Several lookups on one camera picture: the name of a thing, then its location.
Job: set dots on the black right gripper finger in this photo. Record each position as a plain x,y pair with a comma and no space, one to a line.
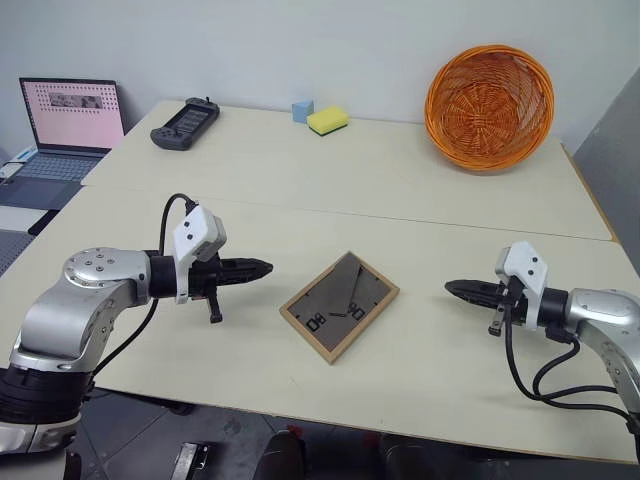
475,287
480,298

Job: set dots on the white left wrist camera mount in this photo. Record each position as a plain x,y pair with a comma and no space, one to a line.
192,232

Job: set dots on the grey flat pad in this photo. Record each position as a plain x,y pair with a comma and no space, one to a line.
20,217

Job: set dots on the black handheld game controller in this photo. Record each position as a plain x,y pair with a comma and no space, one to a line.
185,125

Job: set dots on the wooden picture frame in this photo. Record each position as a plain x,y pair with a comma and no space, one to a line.
340,307

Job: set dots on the grey open laptop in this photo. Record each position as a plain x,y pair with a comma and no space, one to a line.
70,115

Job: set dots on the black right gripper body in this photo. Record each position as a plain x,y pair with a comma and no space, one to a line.
512,305

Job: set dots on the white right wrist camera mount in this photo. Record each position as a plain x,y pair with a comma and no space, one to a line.
530,270

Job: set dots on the grey partition panel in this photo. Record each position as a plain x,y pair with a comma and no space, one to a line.
610,170

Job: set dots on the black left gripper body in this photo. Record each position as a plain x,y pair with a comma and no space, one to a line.
202,282

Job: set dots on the dark rounded shape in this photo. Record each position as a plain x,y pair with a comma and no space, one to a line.
282,455

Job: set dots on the light blue cube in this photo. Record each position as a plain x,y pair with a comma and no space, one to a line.
301,111

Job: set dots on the yellow green sponge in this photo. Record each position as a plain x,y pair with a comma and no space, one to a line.
327,120

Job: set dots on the metal bracket under table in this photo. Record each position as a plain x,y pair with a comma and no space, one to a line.
192,460

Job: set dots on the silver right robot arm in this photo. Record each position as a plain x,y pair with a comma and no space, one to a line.
600,315

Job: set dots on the orange wicker basket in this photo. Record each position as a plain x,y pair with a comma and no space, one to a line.
490,110

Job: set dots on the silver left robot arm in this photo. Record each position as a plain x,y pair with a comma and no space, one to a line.
75,310

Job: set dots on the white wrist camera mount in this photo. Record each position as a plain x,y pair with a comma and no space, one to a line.
192,232
530,270

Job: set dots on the small white device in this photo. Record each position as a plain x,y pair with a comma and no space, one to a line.
10,169

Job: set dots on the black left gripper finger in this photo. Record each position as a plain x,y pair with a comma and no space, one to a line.
245,278
250,265

